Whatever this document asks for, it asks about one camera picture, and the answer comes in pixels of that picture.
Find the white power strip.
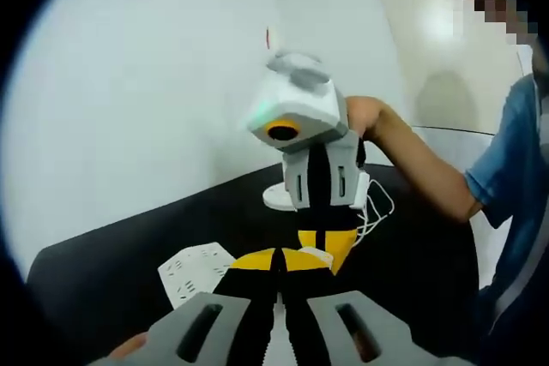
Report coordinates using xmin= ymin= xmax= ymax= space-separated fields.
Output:
xmin=157 ymin=242 xmax=236 ymax=309

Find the white lamp cable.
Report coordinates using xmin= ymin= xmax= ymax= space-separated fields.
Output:
xmin=351 ymin=179 xmax=395 ymax=251

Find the person's left hand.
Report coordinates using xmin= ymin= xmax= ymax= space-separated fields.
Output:
xmin=106 ymin=333 xmax=149 ymax=361

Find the person's right hand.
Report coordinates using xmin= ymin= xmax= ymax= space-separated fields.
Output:
xmin=346 ymin=95 xmax=389 ymax=144

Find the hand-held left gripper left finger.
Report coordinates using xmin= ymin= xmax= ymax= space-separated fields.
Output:
xmin=92 ymin=248 xmax=280 ymax=366

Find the white desk lamp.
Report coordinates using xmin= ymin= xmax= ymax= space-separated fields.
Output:
xmin=262 ymin=26 xmax=299 ymax=212

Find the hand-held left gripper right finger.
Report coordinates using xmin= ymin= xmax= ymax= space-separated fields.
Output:
xmin=278 ymin=248 xmax=415 ymax=366

